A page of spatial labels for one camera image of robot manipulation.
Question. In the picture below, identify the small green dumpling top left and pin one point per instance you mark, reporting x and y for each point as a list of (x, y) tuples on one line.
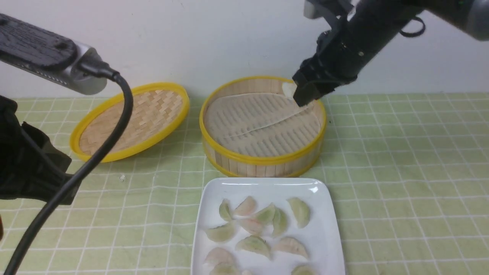
[(224, 211)]

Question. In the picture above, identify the green dumpling top centre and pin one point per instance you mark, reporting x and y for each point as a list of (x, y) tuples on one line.
[(266, 215)]

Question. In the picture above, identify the pale dumpling lower right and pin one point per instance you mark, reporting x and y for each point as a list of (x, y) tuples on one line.
[(291, 245)]

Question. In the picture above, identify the green dumpling centre right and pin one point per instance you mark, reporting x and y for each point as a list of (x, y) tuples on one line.
[(279, 223)]

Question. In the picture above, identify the white square plate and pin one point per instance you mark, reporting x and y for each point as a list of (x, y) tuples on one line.
[(320, 237)]

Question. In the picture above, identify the green checked tablecloth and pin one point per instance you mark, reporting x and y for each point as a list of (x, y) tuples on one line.
[(408, 175)]

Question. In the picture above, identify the pink dumpling top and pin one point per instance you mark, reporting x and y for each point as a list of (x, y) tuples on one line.
[(246, 208)]

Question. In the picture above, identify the white dumpling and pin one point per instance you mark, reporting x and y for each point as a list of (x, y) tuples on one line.
[(289, 89)]

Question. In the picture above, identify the pink dumpling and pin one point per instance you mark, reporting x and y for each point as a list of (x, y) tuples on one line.
[(246, 208), (219, 255), (252, 226)]

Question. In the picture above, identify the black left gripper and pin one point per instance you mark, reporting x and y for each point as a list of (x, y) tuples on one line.
[(30, 166)]

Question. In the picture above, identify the green dumpling lower centre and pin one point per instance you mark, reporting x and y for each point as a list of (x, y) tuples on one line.
[(256, 245)]

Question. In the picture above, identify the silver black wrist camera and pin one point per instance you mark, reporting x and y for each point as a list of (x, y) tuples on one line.
[(48, 55)]

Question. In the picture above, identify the green dumpling top right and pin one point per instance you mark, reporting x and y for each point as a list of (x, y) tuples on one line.
[(300, 210)]

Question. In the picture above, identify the beige steamer liner cloth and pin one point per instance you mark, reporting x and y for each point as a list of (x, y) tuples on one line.
[(262, 125)]

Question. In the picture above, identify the yellow rimmed bamboo steamer lid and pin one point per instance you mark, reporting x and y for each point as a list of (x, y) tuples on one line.
[(158, 109)]

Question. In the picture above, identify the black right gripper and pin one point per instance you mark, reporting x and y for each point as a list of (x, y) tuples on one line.
[(358, 33)]

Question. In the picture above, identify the green dumpling bottom right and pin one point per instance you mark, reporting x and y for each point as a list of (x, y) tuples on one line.
[(304, 270)]

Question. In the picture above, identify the yellow rimmed bamboo steamer basket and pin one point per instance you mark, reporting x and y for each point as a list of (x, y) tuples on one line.
[(234, 164)]

